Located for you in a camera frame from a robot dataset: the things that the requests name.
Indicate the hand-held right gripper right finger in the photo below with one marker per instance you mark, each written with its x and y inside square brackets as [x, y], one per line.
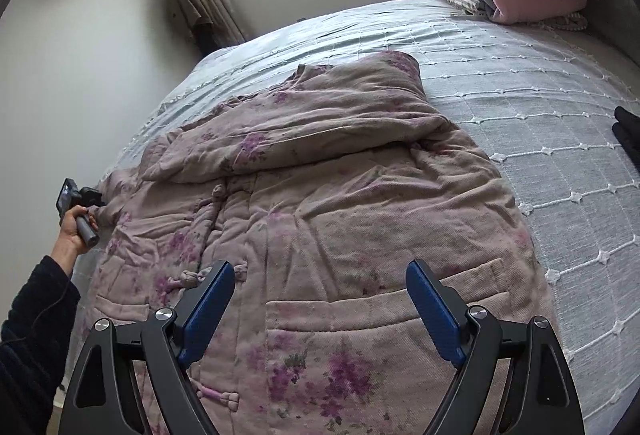
[434, 310]

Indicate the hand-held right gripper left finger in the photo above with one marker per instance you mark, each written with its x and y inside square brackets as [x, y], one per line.
[206, 310]

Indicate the pink floral padded jacket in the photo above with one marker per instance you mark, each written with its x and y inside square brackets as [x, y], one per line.
[320, 240]

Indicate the person's left forearm dark sleeve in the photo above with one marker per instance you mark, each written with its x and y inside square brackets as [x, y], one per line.
[30, 335]

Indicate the person's left hand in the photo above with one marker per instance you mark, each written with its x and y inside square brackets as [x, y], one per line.
[72, 232]

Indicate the grey quilted bedspread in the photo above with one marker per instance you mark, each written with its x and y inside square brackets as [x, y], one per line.
[525, 125]

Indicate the black cloth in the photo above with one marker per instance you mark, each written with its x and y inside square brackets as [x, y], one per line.
[627, 130]

